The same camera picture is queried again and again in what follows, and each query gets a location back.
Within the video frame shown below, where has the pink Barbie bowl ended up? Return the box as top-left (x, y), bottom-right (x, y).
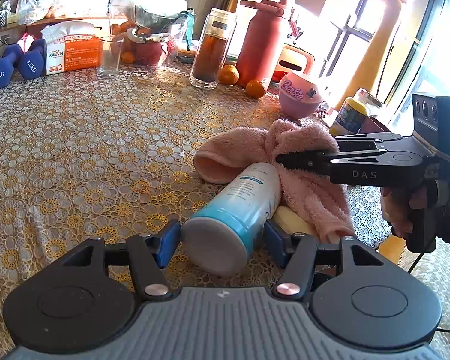
top-left (279, 72), bottom-right (323, 119)

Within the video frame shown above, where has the red water bottle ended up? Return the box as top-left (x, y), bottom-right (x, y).
top-left (235, 0), bottom-right (293, 89)

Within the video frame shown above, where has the clear plastic bag bundle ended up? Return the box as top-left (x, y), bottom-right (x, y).
top-left (109, 0), bottom-right (188, 34)

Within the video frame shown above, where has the orange tissue box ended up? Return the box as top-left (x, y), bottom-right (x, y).
top-left (41, 20), bottom-right (100, 76)

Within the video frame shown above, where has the blue dumbbell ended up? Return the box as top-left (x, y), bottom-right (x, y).
top-left (17, 39), bottom-right (45, 80)
top-left (0, 44), bottom-right (23, 89)

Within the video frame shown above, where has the blue dumbbell right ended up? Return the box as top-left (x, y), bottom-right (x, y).
top-left (17, 39), bottom-right (45, 80)

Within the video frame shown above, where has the white and teal bottle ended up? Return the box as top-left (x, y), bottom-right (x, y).
top-left (181, 163), bottom-right (281, 277)

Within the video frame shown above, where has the yellow lid jar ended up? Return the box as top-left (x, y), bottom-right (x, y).
top-left (329, 97), bottom-right (368, 137)

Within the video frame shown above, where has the orange near tumbler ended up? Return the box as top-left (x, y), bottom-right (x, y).
top-left (218, 64), bottom-right (240, 86)

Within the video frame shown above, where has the clear drinking glass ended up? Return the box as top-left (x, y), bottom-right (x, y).
top-left (98, 36), bottom-right (124, 75)

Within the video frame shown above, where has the red fruit bag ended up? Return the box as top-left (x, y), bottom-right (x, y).
top-left (122, 28), bottom-right (169, 67)

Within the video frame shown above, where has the small orange by glass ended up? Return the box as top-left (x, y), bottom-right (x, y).
top-left (121, 51), bottom-right (136, 64)

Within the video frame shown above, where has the pink fluffy towel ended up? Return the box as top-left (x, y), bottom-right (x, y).
top-left (193, 119), bottom-right (355, 243)

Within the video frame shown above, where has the blue dumbbell left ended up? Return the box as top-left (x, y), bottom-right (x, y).
top-left (0, 44), bottom-right (23, 89)

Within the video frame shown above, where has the orange plastic stool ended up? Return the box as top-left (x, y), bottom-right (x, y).
top-left (271, 44), bottom-right (315, 82)

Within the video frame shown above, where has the glass tea tumbler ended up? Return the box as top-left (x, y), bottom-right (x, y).
top-left (189, 7), bottom-right (236, 89)

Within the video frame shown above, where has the gripper-mounted camera box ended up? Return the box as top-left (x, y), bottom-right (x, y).
top-left (412, 94), bottom-right (450, 156)

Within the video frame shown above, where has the black cable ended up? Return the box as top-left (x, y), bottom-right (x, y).
top-left (407, 239), bottom-right (450, 333)

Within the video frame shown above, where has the orange near red bottle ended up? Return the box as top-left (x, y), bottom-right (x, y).
top-left (245, 80), bottom-right (266, 99)

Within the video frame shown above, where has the right hand on gripper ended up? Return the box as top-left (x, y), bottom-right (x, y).
top-left (380, 186), bottom-right (428, 239)

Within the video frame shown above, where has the floral lace tablecloth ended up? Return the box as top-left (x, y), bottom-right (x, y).
top-left (0, 67), bottom-right (441, 359)

